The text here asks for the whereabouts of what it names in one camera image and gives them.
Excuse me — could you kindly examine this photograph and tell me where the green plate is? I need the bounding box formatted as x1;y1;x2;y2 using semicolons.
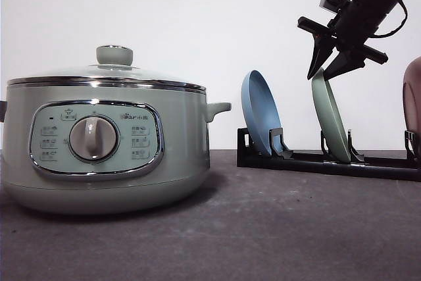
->
311;69;353;163

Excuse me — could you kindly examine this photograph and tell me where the glass lid with green knob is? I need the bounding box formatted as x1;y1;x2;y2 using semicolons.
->
7;45;207;93

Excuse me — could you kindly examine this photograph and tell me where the pink plate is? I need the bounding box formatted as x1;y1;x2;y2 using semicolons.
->
403;60;421;137

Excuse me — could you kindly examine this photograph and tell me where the blue plate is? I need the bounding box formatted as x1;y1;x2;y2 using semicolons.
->
241;69;284;157

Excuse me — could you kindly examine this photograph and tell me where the black plate rack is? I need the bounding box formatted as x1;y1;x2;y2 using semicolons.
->
236;126;421;182

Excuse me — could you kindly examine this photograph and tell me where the green electric steamer pot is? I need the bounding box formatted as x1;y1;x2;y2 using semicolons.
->
0;84;232;216

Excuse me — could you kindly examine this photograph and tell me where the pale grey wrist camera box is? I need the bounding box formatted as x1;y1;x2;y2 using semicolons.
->
318;0;350;13

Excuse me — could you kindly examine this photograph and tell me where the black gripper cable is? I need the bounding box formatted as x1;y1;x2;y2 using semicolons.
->
373;0;409;38

